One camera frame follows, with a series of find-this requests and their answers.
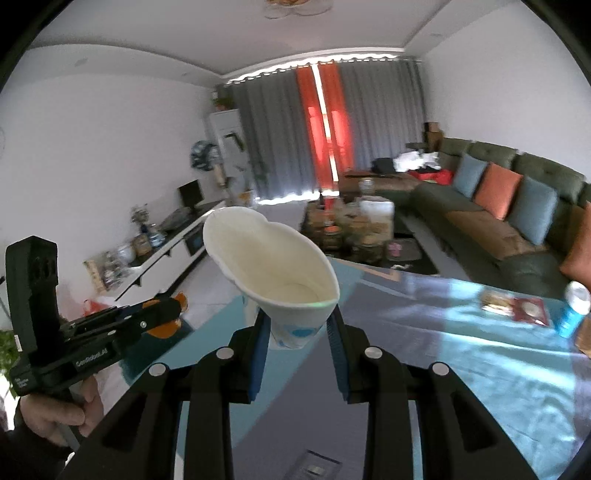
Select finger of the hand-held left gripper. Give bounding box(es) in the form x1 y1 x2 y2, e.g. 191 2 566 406
116 318 160 348
121 299 182 325

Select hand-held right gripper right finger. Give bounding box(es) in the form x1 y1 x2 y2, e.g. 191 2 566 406
325 315 539 480

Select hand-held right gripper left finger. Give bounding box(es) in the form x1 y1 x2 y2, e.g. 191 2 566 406
60 311 271 480

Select orange peel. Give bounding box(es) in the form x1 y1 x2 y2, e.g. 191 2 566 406
150 295 189 340

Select teal plastic bin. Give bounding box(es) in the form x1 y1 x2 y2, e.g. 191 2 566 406
121 318 195 385

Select white paper cup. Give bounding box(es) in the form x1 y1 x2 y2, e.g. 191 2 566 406
202 206 341 352

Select person's left forearm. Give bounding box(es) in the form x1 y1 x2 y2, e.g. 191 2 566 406
0 413 70 480

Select person's left hand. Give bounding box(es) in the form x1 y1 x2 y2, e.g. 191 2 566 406
14 374 105 448

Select orange plastic bag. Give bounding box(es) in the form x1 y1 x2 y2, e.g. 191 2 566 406
83 299 116 318

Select white tv cabinet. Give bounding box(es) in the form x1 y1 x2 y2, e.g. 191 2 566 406
111 198 229 303

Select tall narrow gift box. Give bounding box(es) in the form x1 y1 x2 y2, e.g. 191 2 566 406
83 258 109 294

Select dried flowers in vase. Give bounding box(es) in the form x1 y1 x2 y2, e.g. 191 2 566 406
130 204 151 232

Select black monitor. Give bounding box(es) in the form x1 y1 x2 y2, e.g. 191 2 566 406
178 179 204 209

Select dark wooden coffee table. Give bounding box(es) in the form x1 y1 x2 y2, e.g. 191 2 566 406
300 194 439 278

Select white paper bag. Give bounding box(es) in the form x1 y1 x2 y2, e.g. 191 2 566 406
360 198 395 227

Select standing fan with patterned cover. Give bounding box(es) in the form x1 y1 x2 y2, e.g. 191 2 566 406
190 140 221 190

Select white standing air conditioner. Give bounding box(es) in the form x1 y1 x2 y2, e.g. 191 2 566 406
205 108 254 208

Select dark green sofa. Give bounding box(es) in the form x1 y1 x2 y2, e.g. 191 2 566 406
344 136 591 301

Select grey and orange curtain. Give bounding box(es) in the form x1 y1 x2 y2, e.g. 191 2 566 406
318 54 428 191
229 65 333 205

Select red cloth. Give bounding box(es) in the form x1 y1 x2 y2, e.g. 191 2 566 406
413 168 455 186

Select white clothes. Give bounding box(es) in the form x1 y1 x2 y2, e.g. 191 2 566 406
392 150 439 171

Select blue cushion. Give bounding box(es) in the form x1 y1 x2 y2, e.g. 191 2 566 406
507 175 559 245
452 152 490 199

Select orange cushion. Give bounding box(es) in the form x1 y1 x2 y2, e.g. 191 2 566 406
473 162 525 221
558 200 591 280

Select teal cup with white lid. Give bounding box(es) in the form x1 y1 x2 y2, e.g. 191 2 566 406
554 281 591 339

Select cardboard boxes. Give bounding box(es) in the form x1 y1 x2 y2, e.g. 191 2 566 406
424 121 444 153

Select gold ring ceiling lamp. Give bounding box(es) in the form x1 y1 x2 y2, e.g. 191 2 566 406
263 0 333 19

